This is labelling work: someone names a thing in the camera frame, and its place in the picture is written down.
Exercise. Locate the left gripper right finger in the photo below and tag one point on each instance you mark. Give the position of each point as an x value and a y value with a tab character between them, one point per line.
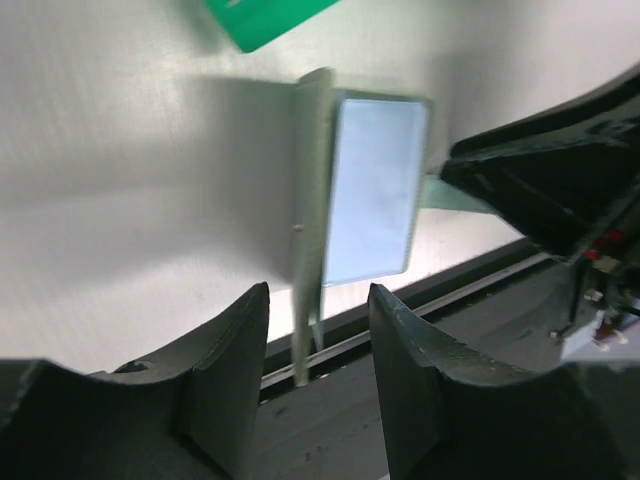
451	412

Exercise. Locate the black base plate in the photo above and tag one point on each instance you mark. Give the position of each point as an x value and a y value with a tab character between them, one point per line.
502	304

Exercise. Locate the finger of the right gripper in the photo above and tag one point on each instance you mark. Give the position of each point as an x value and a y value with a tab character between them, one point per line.
564	201
603	99

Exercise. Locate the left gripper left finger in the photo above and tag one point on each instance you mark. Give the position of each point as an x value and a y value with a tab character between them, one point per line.
184	411

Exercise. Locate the green plastic bin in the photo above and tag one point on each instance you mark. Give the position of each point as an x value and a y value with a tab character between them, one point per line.
251	24

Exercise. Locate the sage green card holder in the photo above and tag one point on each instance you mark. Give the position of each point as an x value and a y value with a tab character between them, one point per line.
359	184

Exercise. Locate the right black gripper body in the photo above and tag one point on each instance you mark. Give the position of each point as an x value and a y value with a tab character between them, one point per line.
603	312

